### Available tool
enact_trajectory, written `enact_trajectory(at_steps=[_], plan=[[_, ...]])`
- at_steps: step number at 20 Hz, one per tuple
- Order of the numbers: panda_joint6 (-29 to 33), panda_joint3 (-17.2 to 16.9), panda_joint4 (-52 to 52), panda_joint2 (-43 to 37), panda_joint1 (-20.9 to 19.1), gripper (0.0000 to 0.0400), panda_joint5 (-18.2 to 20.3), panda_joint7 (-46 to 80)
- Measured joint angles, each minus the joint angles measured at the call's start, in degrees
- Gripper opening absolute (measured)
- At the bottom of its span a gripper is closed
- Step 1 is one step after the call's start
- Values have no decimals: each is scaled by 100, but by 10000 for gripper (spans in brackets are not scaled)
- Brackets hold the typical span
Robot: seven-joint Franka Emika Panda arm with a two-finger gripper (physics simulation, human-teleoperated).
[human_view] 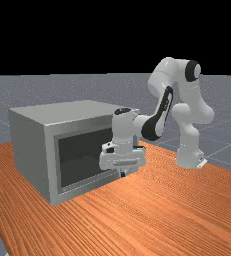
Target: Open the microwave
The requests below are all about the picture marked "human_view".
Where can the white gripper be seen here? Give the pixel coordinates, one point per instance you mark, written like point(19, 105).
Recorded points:
point(122, 159)

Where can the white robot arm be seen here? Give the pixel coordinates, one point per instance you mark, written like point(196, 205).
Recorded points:
point(187, 100)

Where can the grey microwave oven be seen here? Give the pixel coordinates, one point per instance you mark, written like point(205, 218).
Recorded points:
point(33, 140)

